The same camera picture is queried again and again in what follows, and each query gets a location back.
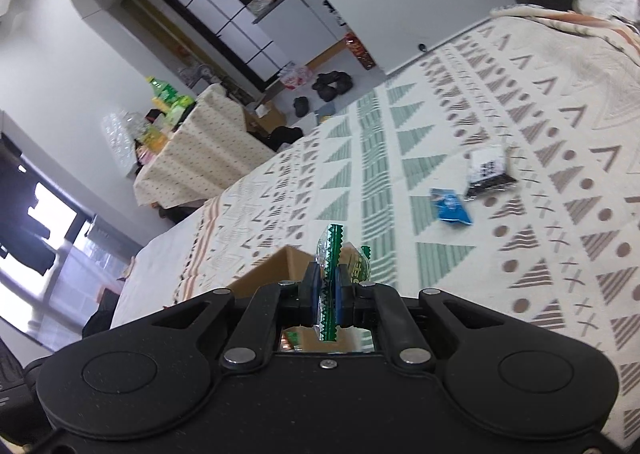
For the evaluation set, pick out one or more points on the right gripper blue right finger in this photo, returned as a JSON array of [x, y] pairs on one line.
[[344, 296]]

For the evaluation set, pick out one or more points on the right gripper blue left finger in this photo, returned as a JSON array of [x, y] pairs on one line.
[[308, 295]]

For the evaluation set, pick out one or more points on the green trimmed cake pack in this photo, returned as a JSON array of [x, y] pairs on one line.
[[332, 250]]

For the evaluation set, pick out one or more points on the blue candy wrapper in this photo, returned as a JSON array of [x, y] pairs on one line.
[[449, 208]]

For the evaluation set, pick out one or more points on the black white snack pack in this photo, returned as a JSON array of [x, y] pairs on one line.
[[488, 171]]

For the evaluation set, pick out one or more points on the brown cardboard box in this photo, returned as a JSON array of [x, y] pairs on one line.
[[290, 264]]

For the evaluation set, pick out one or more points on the round table with dotted cloth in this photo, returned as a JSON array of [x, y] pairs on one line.
[[209, 152]]

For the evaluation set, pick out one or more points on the black shoes pile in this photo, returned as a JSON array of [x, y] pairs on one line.
[[328, 86]]

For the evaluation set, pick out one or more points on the pink white plastic bag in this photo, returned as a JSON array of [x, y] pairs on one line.
[[292, 75]]

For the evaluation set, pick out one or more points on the yellow oil bottle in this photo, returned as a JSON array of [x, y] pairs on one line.
[[154, 139]]

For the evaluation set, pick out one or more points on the green soda bottle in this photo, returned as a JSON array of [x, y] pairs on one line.
[[164, 91]]

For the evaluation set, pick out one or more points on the white kitchen cabinet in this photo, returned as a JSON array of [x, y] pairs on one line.
[[299, 30]]

